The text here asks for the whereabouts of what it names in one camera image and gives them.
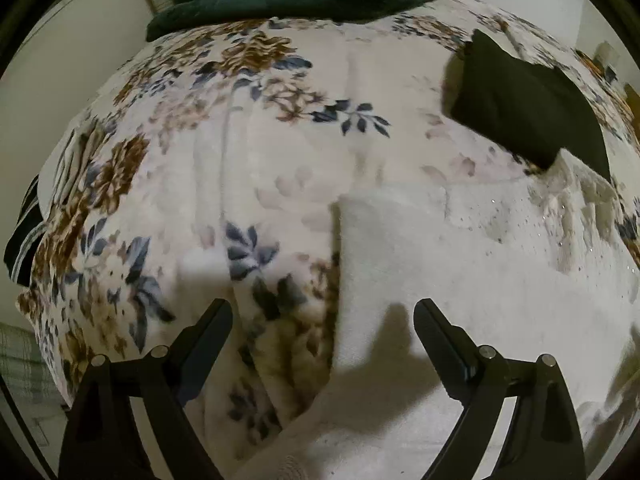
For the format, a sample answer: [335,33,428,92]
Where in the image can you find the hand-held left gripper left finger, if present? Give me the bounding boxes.
[58,298,235,480]

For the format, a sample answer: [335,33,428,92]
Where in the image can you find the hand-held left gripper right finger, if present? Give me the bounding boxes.
[413,298,587,480]

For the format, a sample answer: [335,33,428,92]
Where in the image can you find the white knitted garment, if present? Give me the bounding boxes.
[235,150,640,480]

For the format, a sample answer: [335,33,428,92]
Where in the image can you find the floral fleece blanket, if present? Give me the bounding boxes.
[17,0,640,480]

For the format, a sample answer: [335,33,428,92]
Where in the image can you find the black white striped cloth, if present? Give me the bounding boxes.
[3,175,47,287]

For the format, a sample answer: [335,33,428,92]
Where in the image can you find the black folded garment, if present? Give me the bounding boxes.
[448,29,612,182]

